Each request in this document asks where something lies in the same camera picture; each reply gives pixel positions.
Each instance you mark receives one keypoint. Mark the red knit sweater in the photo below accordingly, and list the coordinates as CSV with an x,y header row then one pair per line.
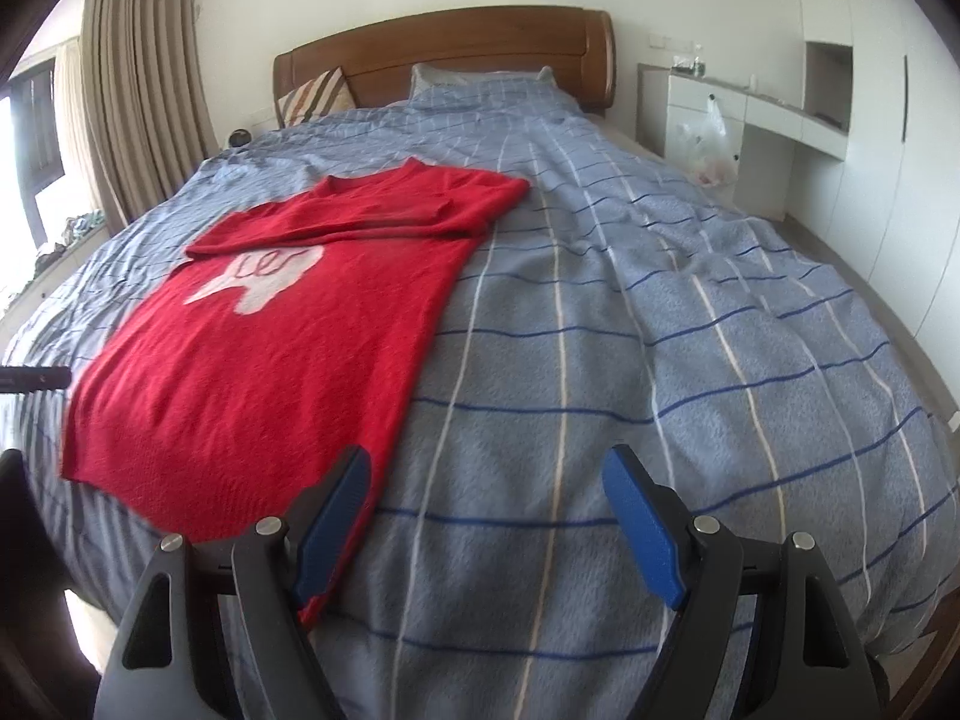
x,y
262,360

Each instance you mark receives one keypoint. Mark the clear plastic bag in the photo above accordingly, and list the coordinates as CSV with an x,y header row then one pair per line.
x,y
705,146

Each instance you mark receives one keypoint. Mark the beige curtain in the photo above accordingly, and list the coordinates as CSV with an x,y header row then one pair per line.
x,y
142,90

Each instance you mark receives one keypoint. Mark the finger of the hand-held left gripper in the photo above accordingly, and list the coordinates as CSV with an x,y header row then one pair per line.
x,y
37,378

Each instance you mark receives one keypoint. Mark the blue checked blanket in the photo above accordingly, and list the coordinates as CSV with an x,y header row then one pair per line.
x,y
600,315

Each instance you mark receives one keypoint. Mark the wooden bed footboard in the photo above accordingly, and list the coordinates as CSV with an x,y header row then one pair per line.
x,y
919,675

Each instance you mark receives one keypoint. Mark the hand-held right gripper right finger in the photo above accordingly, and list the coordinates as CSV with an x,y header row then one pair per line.
x,y
641,517

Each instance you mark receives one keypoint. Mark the wooden bed headboard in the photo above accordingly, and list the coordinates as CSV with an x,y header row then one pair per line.
x,y
450,37

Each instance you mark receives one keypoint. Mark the white wall socket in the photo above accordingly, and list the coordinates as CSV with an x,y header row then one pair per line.
x,y
658,40

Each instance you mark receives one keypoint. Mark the striped pillow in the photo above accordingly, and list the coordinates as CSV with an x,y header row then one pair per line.
x,y
315,97

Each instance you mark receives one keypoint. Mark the pale blue pillow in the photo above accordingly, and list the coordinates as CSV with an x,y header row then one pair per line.
x,y
450,77

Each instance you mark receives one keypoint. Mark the small glass bottles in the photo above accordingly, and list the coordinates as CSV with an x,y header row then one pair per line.
x,y
691,69

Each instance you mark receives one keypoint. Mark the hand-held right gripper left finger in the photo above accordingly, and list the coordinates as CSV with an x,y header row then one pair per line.
x,y
337,517

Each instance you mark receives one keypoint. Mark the white wardrobe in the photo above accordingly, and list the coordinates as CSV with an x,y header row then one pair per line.
x,y
885,165

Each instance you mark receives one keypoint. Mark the clutter on windowsill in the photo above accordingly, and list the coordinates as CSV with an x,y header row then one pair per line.
x,y
71,232

